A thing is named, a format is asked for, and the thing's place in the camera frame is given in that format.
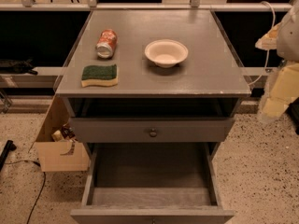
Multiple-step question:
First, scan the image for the metal shelf rail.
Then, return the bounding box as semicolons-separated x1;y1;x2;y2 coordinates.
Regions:
0;3;292;12

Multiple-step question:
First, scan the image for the white hanging cable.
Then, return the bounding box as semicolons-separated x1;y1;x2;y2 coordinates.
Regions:
248;0;278;87

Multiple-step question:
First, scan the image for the cardboard box with items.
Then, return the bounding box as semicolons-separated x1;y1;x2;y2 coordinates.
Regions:
35;97;90;172

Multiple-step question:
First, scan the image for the green and yellow sponge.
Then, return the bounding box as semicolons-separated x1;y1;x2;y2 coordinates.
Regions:
81;64;118;87

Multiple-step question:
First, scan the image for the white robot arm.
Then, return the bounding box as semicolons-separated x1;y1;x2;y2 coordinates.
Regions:
255;5;299;123

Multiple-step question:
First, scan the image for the black bag on shelf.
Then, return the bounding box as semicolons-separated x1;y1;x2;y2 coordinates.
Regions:
0;59;38;76

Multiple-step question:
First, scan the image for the closed grey upper drawer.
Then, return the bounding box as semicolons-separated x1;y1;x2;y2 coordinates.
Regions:
69;118;235;143

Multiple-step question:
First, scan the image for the grey wooden drawer cabinet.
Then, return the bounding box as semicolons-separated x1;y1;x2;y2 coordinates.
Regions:
54;8;252;161

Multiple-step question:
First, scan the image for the open grey middle drawer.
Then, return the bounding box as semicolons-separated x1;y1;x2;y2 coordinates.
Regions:
71;143;235;224

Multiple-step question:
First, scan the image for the white paper bowl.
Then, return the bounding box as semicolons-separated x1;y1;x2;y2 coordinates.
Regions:
144;39;189;68

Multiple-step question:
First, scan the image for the black object on floor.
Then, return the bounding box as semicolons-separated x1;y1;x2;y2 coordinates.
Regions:
0;140;17;171

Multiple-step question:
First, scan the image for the black floor cable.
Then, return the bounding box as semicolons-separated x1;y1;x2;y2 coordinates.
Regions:
3;160;47;224

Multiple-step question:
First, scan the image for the orange soda can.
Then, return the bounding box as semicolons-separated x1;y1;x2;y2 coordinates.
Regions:
96;29;118;59

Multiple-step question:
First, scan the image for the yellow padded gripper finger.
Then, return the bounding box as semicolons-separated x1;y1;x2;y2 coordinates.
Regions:
255;23;280;50
258;61;299;124

